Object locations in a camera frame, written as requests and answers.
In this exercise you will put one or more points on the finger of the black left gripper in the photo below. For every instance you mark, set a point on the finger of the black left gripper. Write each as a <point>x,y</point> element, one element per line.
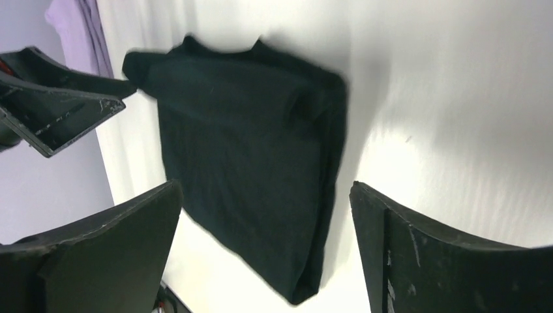
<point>50,119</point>
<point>32,65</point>

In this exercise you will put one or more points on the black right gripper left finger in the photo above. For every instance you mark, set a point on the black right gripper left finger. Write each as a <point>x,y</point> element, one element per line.
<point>111,261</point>

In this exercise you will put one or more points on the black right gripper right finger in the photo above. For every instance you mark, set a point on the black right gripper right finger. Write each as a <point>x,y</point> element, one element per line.
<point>413,263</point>

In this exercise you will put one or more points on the black t shirt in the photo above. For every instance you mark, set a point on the black t shirt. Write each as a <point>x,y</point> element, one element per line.
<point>256,139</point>

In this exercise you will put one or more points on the folded lilac t shirt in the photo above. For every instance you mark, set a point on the folded lilac t shirt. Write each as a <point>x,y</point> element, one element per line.
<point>78,24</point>

